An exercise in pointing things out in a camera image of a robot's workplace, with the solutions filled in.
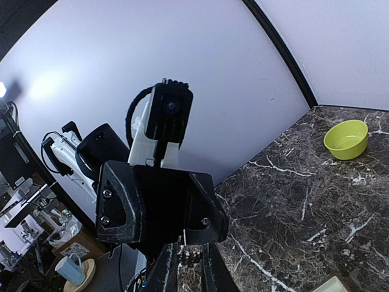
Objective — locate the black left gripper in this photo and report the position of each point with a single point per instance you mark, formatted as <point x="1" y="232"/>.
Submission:
<point x="146" y="205"/>

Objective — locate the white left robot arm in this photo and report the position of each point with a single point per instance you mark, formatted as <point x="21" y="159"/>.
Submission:
<point x="81" y="158"/>

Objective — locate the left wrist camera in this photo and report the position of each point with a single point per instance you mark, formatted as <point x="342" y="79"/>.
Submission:
<point x="157" y="116"/>

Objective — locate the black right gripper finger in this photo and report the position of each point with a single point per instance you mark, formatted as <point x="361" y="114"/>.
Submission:
<point x="215" y="275"/>

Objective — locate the green plastic bowl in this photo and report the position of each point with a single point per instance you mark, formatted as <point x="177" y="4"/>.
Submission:
<point x="347" y="140"/>

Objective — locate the light blue cup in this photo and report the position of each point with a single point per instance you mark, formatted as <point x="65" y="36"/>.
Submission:
<point x="70" y="268"/>

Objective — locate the black left frame post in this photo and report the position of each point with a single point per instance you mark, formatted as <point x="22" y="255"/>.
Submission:
<point x="283" y="50"/>

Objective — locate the beige jewelry tray insert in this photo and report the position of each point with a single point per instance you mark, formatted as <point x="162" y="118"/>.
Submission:
<point x="333" y="284"/>

